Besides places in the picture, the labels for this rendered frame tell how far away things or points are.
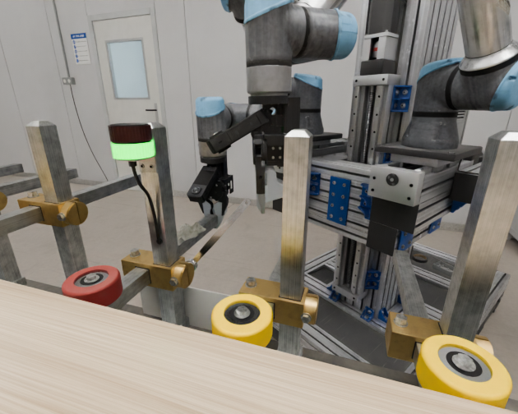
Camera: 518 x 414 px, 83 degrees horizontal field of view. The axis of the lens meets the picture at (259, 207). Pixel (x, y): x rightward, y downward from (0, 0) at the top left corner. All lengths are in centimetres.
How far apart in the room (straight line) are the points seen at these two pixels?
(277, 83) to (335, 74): 257
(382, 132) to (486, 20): 46
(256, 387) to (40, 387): 21
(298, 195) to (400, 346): 28
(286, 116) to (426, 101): 55
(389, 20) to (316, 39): 68
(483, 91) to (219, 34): 288
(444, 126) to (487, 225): 56
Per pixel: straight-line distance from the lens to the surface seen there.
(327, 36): 55
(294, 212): 44
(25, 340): 46
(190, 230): 73
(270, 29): 50
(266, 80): 49
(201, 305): 66
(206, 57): 351
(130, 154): 47
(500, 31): 87
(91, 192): 82
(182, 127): 370
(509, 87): 88
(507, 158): 44
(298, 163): 42
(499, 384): 40
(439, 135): 98
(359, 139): 121
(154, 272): 60
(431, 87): 97
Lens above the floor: 116
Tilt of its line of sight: 20 degrees down
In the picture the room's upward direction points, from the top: straight up
